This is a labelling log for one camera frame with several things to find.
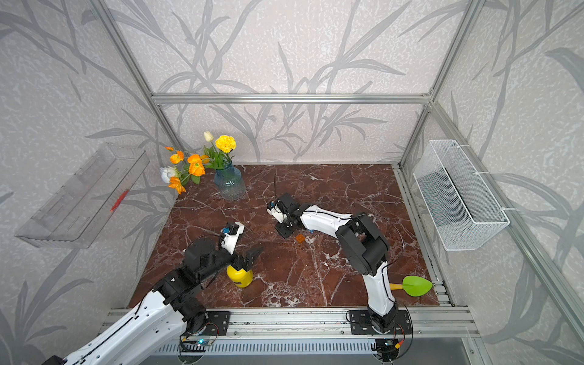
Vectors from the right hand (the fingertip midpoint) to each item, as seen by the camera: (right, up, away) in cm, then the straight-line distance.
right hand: (281, 226), depth 94 cm
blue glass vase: (-23, +18, +5) cm, 30 cm away
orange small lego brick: (+8, -5, -1) cm, 9 cm away
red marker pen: (-46, +13, -27) cm, 55 cm away
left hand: (-7, -2, -19) cm, 20 cm away
